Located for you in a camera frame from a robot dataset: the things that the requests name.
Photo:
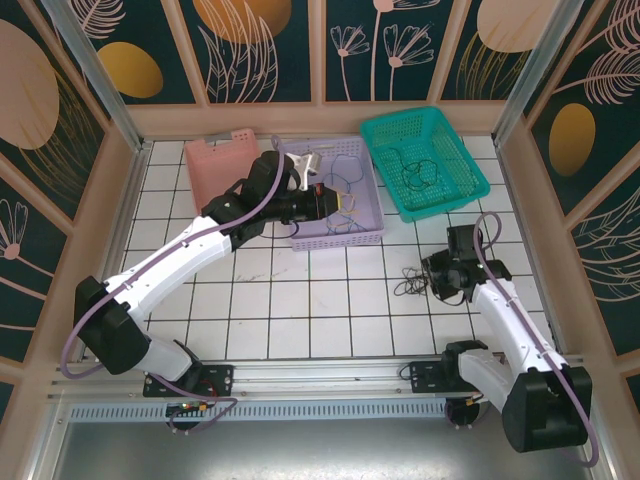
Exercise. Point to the aluminium frame post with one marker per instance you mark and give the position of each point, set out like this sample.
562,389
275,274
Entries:
100,85
535,75

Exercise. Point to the green perforated plastic basket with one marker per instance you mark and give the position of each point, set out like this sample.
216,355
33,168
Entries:
380,130

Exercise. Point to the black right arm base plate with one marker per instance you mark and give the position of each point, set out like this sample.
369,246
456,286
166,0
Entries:
425,380

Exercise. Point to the aluminium mounting rail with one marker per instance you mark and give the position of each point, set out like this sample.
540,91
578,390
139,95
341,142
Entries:
320,375

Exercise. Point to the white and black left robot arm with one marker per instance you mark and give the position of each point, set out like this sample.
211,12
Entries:
175,260

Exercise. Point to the small circuit board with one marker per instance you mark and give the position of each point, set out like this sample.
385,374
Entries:
187,407

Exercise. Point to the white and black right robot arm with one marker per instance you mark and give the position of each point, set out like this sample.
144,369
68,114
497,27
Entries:
500,320

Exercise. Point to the lilac perforated plastic basket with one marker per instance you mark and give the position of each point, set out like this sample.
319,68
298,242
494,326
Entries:
345,242

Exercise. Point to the pink perforated plastic basket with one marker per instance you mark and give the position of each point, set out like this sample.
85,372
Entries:
210,170

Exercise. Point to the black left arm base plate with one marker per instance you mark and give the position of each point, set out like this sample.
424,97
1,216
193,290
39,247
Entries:
220,380

